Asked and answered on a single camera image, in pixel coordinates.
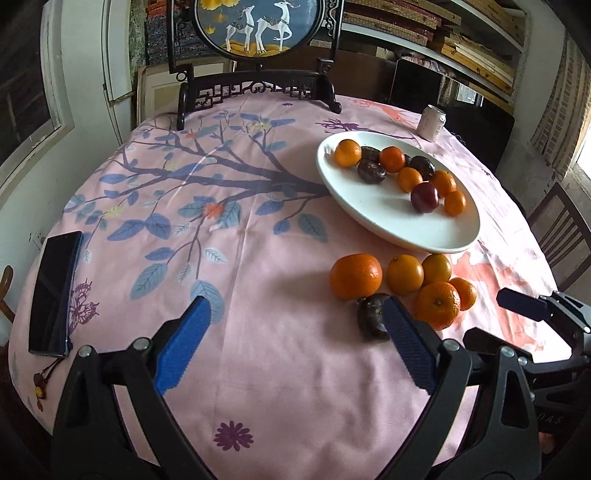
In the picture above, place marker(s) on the dark slatted wooden chair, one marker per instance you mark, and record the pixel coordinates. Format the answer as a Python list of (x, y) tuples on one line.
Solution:
[(561, 235)]

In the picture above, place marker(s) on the white drink can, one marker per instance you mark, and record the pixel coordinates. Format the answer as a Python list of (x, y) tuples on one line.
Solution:
[(431, 122)]

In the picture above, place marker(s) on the small mandarin orange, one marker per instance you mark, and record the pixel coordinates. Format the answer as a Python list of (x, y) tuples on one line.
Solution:
[(455, 203)]

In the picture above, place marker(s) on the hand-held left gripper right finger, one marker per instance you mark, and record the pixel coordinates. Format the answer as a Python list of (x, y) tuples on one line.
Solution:
[(411, 344)]

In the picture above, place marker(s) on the white window frame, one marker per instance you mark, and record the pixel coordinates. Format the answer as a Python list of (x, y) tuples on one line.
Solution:
[(51, 115)]

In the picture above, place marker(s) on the pink floral tablecloth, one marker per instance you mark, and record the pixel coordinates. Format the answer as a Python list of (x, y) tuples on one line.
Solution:
[(258, 286)]

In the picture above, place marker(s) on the carved brown wooden chair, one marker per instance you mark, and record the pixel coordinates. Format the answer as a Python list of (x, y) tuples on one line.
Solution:
[(7, 290)]

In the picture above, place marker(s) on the person's right hand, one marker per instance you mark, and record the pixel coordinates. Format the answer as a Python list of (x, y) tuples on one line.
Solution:
[(548, 442)]

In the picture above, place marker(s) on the blue patterned fabric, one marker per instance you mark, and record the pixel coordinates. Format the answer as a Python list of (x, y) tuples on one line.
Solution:
[(159, 41)]

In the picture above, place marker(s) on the black smartphone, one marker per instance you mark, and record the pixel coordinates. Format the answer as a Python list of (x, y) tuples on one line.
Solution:
[(55, 290)]

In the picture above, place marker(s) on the black flat panel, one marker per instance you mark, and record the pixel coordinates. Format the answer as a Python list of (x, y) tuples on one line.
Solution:
[(471, 124)]

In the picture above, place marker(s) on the white wall socket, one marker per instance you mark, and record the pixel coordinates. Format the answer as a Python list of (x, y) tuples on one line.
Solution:
[(39, 238)]

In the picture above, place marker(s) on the leaning wooden picture frame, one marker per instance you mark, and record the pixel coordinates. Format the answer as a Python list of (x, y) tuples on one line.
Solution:
[(157, 92)]

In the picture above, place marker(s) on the deer embroidery screen black stand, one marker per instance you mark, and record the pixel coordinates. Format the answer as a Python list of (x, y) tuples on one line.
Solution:
[(258, 27)]

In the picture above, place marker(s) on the white door panel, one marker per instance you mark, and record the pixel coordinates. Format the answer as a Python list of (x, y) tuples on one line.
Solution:
[(117, 69)]

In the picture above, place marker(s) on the bright window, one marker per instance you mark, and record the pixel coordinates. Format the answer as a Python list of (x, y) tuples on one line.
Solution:
[(584, 147)]

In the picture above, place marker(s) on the brown cardboard box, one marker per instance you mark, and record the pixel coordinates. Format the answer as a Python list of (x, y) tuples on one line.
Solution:
[(364, 74)]

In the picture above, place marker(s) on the large mandarin orange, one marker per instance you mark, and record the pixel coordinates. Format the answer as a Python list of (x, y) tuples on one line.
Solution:
[(355, 277)]

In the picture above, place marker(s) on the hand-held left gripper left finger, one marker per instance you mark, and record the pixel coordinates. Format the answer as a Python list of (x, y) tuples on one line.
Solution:
[(182, 344)]

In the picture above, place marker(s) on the shelf of wooden frames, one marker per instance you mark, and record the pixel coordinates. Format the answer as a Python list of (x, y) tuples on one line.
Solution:
[(475, 41)]

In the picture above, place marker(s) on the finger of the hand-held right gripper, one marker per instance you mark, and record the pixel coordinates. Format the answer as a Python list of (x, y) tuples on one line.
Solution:
[(521, 302), (485, 341)]

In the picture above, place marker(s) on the white oval plate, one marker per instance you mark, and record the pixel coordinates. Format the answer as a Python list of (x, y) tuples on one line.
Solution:
[(392, 217)]

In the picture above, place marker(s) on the dark purple passion fruit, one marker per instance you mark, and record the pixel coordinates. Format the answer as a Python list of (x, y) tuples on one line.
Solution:
[(371, 318), (369, 151), (372, 171), (422, 167), (425, 197)]

